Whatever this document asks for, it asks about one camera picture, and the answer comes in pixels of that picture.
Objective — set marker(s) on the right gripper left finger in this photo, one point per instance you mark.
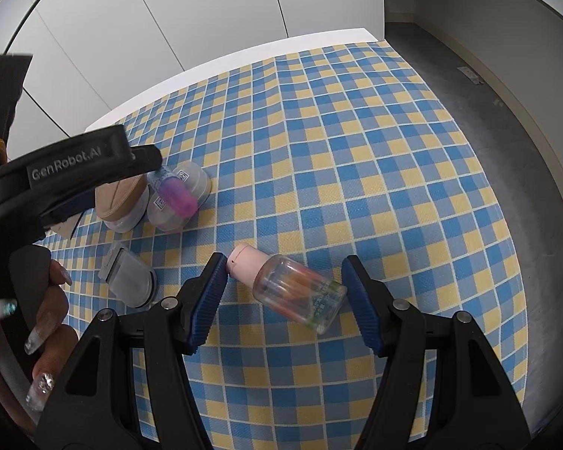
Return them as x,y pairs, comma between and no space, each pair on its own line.
93,404

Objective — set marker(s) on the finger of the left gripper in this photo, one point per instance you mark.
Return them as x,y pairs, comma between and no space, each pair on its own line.
145,159

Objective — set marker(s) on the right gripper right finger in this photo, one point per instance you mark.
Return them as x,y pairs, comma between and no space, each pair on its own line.
473,405

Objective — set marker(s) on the clear round plastic jar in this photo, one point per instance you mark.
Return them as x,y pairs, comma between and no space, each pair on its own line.
162,216

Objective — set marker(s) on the jar with beige lid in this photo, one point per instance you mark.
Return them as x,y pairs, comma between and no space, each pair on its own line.
121,205

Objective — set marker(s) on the grey capped clear jar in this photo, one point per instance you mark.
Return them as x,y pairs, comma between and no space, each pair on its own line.
127,276

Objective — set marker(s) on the clear bottle pink cap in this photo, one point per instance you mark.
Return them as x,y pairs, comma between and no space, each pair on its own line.
287,287

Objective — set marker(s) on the small bottle magenta cap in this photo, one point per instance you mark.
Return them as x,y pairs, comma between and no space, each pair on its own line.
176,189

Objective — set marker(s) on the left hand long nails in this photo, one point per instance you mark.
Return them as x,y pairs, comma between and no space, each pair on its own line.
55,339

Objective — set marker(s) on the blue yellow checkered tablecloth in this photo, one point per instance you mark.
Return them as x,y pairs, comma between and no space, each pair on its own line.
316,155

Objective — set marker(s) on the white table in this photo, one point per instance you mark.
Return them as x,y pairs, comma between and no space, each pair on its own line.
232,61

